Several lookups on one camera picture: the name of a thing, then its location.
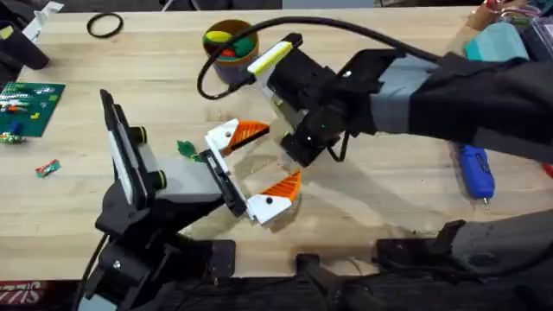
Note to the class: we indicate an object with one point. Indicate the blue electric screwdriver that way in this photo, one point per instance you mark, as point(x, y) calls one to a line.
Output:
point(475, 170)

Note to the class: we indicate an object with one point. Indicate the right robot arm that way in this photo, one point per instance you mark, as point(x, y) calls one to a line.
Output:
point(475, 108)

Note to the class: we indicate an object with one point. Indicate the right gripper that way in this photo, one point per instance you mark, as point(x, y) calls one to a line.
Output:
point(317, 108)

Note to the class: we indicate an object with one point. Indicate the black rail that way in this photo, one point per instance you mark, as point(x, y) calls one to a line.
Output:
point(302, 293)

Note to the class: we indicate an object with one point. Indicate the small green toy piece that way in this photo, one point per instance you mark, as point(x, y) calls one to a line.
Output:
point(9, 138)

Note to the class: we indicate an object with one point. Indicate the brown tub with toys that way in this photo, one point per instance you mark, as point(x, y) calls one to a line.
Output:
point(231, 52)

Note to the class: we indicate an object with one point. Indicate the small red green block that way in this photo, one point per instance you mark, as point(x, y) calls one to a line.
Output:
point(47, 168)

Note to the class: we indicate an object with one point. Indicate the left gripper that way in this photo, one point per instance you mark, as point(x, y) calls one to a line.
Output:
point(186, 181)

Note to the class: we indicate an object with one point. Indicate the green board with blocks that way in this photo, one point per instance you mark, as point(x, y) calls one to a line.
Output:
point(30, 108)

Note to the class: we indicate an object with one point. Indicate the left wrist black plate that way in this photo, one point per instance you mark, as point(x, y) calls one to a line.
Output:
point(123, 160)

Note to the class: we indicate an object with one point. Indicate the green vegetable toy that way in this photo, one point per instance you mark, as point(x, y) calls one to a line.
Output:
point(187, 149)

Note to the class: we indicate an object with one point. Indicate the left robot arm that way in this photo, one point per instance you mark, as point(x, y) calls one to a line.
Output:
point(129, 259)

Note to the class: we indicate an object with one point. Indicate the teal cloth pouch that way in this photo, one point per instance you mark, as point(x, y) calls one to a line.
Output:
point(497, 41)

